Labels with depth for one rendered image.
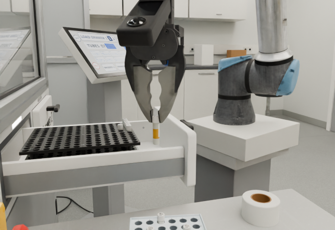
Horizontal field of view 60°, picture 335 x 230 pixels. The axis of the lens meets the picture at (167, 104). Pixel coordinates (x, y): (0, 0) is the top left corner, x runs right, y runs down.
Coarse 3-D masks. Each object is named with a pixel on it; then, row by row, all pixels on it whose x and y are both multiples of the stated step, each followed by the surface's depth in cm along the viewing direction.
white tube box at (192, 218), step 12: (156, 216) 50; (168, 216) 50; (180, 216) 51; (192, 216) 51; (132, 228) 47; (144, 228) 47; (156, 228) 47; (168, 228) 47; (180, 228) 47; (192, 228) 47; (204, 228) 47
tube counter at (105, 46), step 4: (100, 44) 153; (104, 44) 156; (108, 44) 159; (112, 44) 162; (116, 44) 166; (104, 48) 153; (108, 48) 156; (112, 48) 160; (116, 48) 163; (120, 48) 166
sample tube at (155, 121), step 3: (153, 117) 46; (156, 117) 46; (153, 120) 46; (156, 120) 46; (153, 123) 46; (156, 123) 46; (159, 123) 46; (153, 126) 46; (156, 126) 46; (159, 126) 46; (153, 129) 46; (156, 129) 46; (159, 129) 46; (153, 132) 46; (156, 132) 46; (159, 132) 46; (153, 135) 46; (156, 135) 46; (159, 135) 47; (153, 138) 47; (156, 138) 46; (159, 138) 47; (153, 141) 47; (156, 141) 46; (159, 141) 47; (156, 144) 46
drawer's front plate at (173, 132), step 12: (156, 108) 79; (168, 120) 67; (168, 132) 68; (180, 132) 59; (192, 132) 55; (168, 144) 68; (180, 144) 59; (192, 144) 55; (192, 156) 56; (192, 168) 56; (192, 180) 56
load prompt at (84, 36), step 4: (80, 36) 144; (84, 36) 146; (88, 36) 149; (92, 36) 152; (96, 36) 155; (100, 36) 158; (104, 36) 161; (108, 36) 165; (112, 36) 168; (88, 40) 147; (92, 40) 150; (96, 40) 152; (100, 40) 155; (104, 40) 159; (108, 40) 162; (112, 40) 165; (116, 40) 169
